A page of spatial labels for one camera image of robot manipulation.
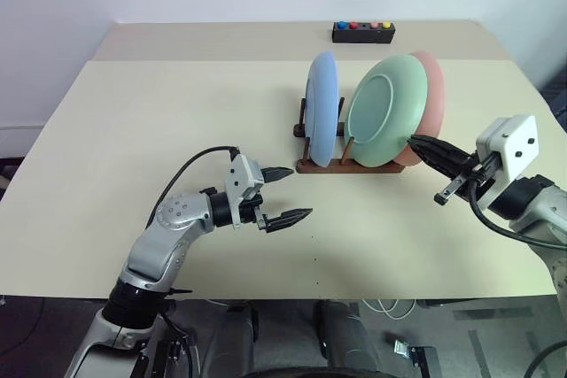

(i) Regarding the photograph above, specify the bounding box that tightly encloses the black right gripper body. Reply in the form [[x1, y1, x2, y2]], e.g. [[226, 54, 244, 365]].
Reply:
[[433, 151, 500, 207]]

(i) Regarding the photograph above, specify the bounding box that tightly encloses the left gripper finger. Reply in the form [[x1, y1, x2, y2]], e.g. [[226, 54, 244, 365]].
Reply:
[[264, 207, 315, 235], [260, 166, 296, 183]]

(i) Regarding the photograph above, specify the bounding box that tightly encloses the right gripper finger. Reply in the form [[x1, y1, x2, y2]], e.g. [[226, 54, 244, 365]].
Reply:
[[414, 134, 470, 162], [408, 137, 462, 175]]

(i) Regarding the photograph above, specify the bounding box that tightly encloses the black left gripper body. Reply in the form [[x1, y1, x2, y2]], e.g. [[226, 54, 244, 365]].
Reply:
[[241, 195, 271, 233]]

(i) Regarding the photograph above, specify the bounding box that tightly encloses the pink plate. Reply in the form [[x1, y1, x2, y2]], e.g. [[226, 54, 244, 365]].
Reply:
[[392, 50, 446, 166]]

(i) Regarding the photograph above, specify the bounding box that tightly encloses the green plate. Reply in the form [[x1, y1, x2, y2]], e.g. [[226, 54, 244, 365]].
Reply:
[[345, 54, 429, 168]]

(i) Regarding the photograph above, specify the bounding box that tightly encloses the wooden dish rack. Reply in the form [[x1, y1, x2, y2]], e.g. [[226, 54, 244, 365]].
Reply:
[[292, 96, 407, 174]]

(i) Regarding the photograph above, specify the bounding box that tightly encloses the blue plate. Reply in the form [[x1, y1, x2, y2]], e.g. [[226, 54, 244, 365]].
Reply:
[[306, 51, 343, 168]]

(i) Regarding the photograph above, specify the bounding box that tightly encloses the black mesh object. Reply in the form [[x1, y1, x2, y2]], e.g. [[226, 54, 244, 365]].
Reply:
[[542, 72, 567, 131]]

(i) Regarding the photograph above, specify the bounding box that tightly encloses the dark rounded shape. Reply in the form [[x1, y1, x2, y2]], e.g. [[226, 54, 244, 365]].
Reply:
[[314, 300, 383, 370]]

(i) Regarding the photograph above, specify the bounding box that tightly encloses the black button box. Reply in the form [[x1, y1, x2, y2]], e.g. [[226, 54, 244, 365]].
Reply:
[[331, 20, 395, 45]]

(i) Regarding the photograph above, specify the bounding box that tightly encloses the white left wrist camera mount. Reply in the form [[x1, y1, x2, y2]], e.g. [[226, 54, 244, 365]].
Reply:
[[224, 154, 266, 229]]

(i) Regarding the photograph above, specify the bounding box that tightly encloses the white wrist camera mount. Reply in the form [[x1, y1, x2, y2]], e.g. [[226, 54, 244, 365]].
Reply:
[[224, 154, 266, 229], [476, 114, 540, 184]]

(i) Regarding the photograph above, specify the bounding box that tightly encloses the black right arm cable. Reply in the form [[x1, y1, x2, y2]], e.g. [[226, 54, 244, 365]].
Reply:
[[468, 178, 567, 249]]

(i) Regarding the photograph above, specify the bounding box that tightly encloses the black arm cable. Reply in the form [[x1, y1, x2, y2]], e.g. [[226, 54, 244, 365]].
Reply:
[[148, 145, 240, 224], [468, 178, 567, 249]]

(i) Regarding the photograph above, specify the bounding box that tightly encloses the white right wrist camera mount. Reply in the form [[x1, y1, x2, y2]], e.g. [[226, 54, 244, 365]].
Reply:
[[476, 114, 540, 184]]

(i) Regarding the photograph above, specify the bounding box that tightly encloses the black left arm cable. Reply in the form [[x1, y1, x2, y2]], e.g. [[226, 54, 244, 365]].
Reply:
[[148, 145, 240, 224]]

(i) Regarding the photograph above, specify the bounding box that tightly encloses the white cable on floor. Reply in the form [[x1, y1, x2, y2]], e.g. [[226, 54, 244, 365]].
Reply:
[[361, 297, 417, 320]]

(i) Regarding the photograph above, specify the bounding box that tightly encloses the black metal bracket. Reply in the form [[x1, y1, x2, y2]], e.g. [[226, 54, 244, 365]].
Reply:
[[392, 339, 440, 378]]

